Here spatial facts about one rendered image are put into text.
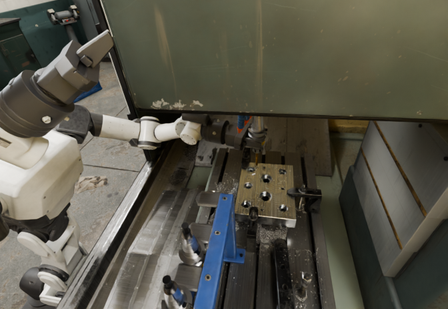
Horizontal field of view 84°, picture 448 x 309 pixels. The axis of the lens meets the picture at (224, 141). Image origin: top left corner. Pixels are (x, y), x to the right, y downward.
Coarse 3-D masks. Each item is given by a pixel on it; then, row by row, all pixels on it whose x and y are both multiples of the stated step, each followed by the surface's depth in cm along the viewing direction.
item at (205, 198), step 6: (204, 192) 74; (210, 192) 73; (216, 192) 73; (198, 198) 72; (204, 198) 72; (210, 198) 72; (216, 198) 72; (198, 204) 70; (204, 204) 70; (210, 204) 70; (216, 204) 70
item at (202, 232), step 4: (192, 224) 65; (196, 224) 65; (200, 224) 65; (204, 224) 65; (208, 224) 65; (212, 224) 65; (192, 228) 64; (196, 228) 64; (200, 228) 64; (204, 228) 64; (208, 228) 64; (196, 232) 63; (200, 232) 63; (204, 232) 63; (208, 232) 63; (196, 236) 62; (200, 236) 62; (204, 236) 62; (208, 236) 62; (204, 240) 61; (208, 240) 61
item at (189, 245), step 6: (192, 234) 54; (186, 240) 54; (192, 240) 54; (186, 246) 55; (192, 246) 55; (198, 246) 57; (186, 252) 56; (192, 252) 56; (198, 252) 57; (192, 258) 57
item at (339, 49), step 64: (128, 0) 33; (192, 0) 32; (256, 0) 30; (320, 0) 29; (384, 0) 28; (128, 64) 39; (192, 64) 37; (256, 64) 35; (320, 64) 34; (384, 64) 32
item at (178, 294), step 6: (174, 282) 47; (180, 288) 48; (168, 294) 45; (174, 294) 45; (180, 294) 47; (186, 294) 51; (168, 300) 46; (174, 300) 46; (180, 300) 47; (186, 300) 49; (168, 306) 47; (174, 306) 47; (180, 306) 48
